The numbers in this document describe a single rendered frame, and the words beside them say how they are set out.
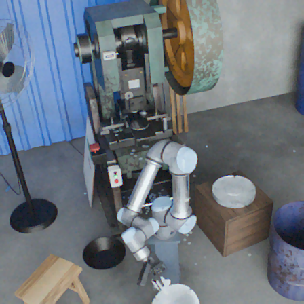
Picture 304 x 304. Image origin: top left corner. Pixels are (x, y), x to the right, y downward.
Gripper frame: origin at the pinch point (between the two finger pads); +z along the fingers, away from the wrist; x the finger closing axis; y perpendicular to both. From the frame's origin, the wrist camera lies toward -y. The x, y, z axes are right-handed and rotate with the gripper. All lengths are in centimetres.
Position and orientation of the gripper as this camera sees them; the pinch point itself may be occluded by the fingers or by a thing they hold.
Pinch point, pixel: (163, 293)
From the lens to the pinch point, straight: 212.9
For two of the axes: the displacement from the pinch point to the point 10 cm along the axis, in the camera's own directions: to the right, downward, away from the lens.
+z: 5.5, 8.3, -0.2
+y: 7.0, -4.5, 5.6
